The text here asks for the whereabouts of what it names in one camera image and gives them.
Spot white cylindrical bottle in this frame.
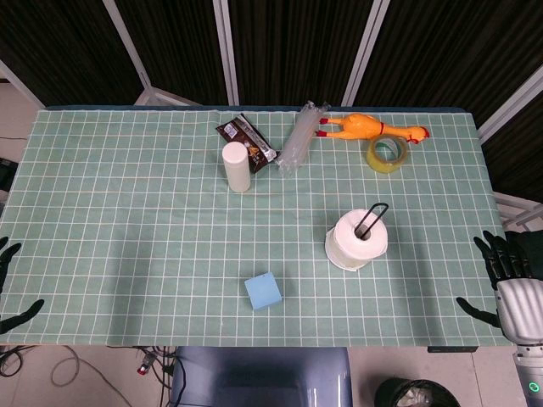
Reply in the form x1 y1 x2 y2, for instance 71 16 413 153
221 141 252 193

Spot black floor cable bundle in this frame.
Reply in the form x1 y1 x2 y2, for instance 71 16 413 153
0 344 39 378

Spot white toilet paper roll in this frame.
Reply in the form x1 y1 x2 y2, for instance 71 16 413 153
325 209 389 271

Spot green grid tablecloth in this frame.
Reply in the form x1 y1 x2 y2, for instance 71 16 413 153
0 105 513 348

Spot black trash bin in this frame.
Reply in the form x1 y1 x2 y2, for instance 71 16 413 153
374 377 462 407

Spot black screen panel white frame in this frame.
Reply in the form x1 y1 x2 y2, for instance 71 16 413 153
344 0 543 128
104 0 238 106
214 0 389 107
0 0 145 107
478 78 543 200

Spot white metal screen foot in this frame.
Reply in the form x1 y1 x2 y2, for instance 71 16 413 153
491 191 543 232

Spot yellow rubber chicken toy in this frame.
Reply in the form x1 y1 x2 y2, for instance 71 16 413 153
315 112 431 145

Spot light blue foam cube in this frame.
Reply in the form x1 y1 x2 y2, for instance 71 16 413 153
244 271 284 312

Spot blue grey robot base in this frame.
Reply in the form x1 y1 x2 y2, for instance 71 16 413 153
169 346 354 407

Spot yellow tape roll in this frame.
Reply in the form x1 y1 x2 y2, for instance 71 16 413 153
366 135 410 175

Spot black floor device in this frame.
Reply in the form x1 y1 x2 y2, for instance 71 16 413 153
0 157 19 192

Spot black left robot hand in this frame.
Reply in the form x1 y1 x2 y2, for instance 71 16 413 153
0 236 45 336

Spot brown snack bag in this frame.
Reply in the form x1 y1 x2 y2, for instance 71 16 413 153
216 113 280 176

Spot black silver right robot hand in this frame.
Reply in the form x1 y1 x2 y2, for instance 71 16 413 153
456 230 543 345

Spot clear plastic straw pack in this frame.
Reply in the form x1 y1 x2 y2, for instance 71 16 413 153
274 100 330 176

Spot black wire roll stand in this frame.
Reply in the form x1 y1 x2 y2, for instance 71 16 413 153
355 203 389 238

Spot grey floor cable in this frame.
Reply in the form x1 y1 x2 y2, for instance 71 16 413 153
50 345 137 407

